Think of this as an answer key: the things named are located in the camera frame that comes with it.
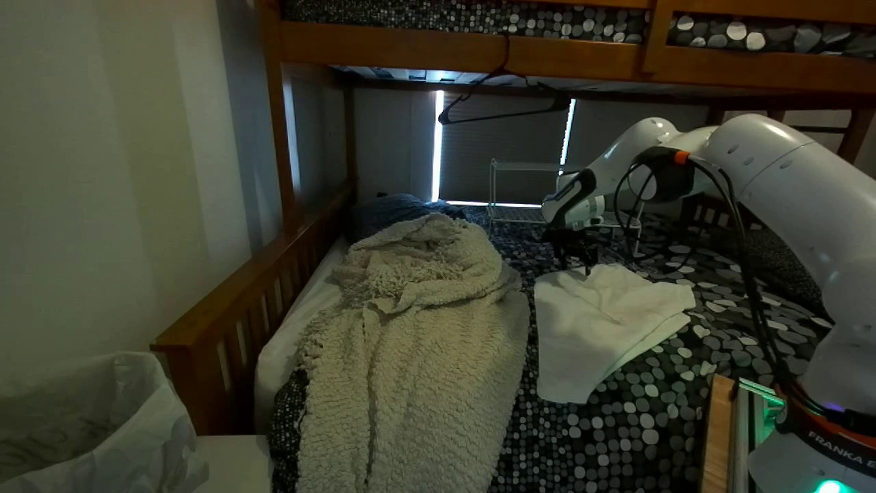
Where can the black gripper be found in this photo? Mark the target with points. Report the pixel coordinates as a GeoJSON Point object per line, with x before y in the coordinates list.
{"type": "Point", "coordinates": [565, 238]}

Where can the white pillow case cover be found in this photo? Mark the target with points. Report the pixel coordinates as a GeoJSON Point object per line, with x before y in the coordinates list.
{"type": "Point", "coordinates": [593, 318]}

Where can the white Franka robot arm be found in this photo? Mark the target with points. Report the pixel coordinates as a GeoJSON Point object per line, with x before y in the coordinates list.
{"type": "Point", "coordinates": [802, 192]}

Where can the blue pillow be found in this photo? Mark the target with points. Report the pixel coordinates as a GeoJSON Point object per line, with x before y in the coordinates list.
{"type": "Point", "coordinates": [383, 215]}

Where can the dark grey pillow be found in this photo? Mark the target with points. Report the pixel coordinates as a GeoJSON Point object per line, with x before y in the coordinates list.
{"type": "Point", "coordinates": [784, 262]}

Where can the grey window blind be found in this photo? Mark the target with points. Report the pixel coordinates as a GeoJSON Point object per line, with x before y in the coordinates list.
{"type": "Point", "coordinates": [494, 152]}

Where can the black pebble-pattern bedspread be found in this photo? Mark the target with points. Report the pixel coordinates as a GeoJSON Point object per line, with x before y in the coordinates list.
{"type": "Point", "coordinates": [658, 400]}

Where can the black clothes hanger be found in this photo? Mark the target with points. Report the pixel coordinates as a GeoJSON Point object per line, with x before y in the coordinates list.
{"type": "Point", "coordinates": [495, 115]}

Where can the cream knitted blanket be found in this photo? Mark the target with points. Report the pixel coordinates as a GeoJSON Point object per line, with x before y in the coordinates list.
{"type": "Point", "coordinates": [412, 364]}

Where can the wooden board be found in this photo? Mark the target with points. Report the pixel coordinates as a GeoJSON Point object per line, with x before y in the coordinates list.
{"type": "Point", "coordinates": [718, 440]}

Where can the pebble-pattern bunk mattress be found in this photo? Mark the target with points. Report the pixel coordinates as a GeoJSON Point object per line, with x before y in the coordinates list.
{"type": "Point", "coordinates": [454, 14]}

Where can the white bed sheet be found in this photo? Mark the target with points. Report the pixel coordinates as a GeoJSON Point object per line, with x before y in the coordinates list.
{"type": "Point", "coordinates": [291, 329]}

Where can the white nightstand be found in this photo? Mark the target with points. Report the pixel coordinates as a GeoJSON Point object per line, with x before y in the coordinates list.
{"type": "Point", "coordinates": [235, 467]}

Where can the green-lit aluminium mounting frame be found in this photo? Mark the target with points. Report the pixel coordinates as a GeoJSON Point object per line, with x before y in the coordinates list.
{"type": "Point", "coordinates": [764, 407]}

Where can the wooden bunk bed frame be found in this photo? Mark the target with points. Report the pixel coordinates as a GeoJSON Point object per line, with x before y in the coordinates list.
{"type": "Point", "coordinates": [228, 329]}

